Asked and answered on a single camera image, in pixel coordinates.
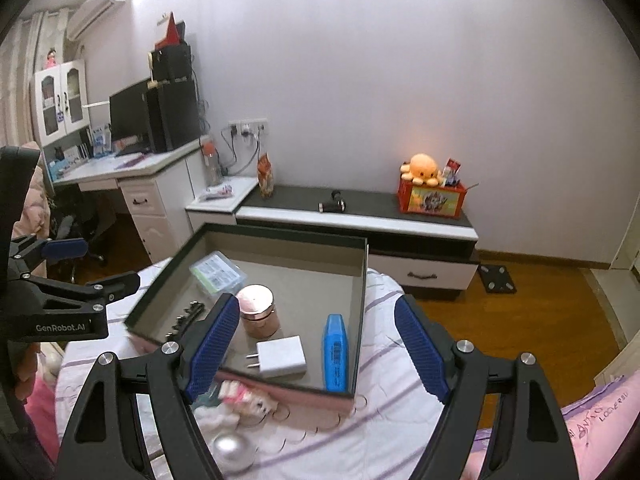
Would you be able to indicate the pink doll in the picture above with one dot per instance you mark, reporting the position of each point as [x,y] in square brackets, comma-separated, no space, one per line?
[50,58]

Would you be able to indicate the pink jacket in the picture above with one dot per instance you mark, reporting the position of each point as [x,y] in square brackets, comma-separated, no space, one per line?
[35,200]

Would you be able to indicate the blue plastic case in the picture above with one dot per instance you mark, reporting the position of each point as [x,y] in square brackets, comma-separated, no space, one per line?
[335,355]

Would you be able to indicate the blue white desk display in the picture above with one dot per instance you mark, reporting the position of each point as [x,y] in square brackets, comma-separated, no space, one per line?
[101,141]

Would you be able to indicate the white air conditioner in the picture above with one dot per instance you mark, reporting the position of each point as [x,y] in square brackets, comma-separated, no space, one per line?
[95,10]

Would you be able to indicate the black white TV stand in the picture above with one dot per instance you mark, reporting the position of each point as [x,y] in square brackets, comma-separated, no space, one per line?
[370,205]

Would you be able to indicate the black comb hair clip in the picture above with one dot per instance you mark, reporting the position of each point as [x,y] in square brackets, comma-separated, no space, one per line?
[187,317]

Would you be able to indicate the pink packet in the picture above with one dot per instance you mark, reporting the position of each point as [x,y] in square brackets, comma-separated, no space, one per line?
[217,193]

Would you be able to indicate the red paper box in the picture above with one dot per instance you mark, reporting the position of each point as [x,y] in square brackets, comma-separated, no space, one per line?
[171,32]

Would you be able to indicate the pink storage box dark rim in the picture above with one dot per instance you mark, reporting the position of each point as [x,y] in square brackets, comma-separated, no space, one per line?
[310,280]

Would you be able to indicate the black computer monitor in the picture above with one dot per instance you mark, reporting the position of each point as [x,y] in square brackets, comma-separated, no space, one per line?
[130,112]

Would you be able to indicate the striped white tablecloth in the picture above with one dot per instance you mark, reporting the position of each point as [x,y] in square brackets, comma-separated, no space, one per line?
[380,440]

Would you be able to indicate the orange snack bag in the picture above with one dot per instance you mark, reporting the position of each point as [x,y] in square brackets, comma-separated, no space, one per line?
[266,177]

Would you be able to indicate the teal round container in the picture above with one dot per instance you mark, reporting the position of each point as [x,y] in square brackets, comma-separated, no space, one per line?
[206,400]

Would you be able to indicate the silver round case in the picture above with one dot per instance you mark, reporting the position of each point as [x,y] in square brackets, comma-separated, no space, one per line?
[234,452]

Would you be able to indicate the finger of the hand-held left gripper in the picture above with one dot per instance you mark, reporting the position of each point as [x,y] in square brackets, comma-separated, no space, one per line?
[100,287]
[65,249]

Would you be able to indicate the pale curtain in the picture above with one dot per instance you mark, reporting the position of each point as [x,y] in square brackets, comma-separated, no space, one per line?
[25,75]

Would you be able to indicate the red printed toy box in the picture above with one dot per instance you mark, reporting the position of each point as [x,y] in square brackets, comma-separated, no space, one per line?
[430,200]

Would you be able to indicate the clear plastic box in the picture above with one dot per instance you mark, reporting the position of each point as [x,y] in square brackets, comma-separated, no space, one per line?
[217,272]

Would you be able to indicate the black keyboard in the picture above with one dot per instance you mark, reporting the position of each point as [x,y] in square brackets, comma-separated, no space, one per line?
[132,149]

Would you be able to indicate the white wall outlet strip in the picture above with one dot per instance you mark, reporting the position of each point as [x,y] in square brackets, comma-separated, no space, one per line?
[248,126]

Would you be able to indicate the purple stationery pack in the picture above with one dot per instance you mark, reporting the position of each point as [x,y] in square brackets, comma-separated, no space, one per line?
[130,161]

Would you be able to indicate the black office chair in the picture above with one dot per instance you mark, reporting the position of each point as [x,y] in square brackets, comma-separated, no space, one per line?
[80,230]

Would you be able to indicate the white desk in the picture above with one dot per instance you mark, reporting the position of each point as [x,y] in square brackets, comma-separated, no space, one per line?
[155,200]

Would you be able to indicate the pink fleece blanket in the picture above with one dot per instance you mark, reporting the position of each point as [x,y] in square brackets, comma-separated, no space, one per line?
[42,420]

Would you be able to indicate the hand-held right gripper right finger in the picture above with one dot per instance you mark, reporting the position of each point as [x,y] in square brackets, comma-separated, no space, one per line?
[425,355]

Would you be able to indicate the white glass door cabinet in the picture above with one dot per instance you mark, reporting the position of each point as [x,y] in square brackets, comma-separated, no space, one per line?
[62,100]

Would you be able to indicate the rose gold jar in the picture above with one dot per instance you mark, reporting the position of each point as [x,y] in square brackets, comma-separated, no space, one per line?
[257,312]

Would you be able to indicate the clear bottle orange cap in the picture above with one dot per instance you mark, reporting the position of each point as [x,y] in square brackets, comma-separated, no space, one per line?
[212,165]

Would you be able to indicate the black speaker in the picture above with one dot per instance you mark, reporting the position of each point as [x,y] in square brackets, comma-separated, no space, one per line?
[172,62]

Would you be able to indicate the black massage gun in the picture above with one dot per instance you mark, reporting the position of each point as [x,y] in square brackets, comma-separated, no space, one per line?
[331,202]

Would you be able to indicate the red white figure toy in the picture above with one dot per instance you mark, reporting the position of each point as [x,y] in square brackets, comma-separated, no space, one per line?
[453,170]

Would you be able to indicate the pink white plush charm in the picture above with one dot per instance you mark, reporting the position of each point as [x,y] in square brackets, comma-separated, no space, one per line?
[247,400]

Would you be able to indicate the white nightstand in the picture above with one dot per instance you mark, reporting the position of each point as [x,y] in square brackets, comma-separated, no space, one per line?
[220,195]

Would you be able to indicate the orange octopus plush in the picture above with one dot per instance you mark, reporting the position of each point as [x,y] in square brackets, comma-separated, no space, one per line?
[422,167]

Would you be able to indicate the black computer tower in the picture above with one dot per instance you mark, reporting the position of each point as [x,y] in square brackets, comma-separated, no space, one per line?
[175,115]

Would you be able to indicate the black bathroom scale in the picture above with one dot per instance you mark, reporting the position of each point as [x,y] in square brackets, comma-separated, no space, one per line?
[496,278]

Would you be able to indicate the white charger plug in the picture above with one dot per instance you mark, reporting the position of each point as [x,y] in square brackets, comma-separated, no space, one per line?
[282,357]

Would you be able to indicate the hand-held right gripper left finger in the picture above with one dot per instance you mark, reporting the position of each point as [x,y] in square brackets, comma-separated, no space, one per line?
[210,350]

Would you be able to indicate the pink floral quilt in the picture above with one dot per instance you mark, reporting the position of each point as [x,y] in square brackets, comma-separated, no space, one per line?
[600,430]

